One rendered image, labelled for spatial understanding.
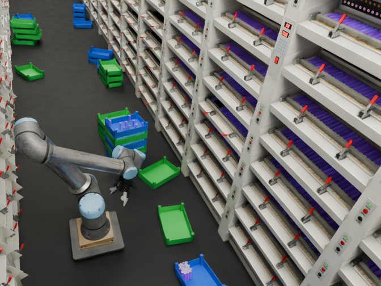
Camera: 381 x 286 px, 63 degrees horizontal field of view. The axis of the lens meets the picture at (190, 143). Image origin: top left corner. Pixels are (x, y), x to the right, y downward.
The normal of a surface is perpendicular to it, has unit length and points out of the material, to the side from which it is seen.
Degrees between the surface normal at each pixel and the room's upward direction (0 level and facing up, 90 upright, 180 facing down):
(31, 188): 0
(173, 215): 0
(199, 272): 17
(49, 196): 0
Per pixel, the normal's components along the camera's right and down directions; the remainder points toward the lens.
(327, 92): -0.11, -0.72
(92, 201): 0.14, -0.69
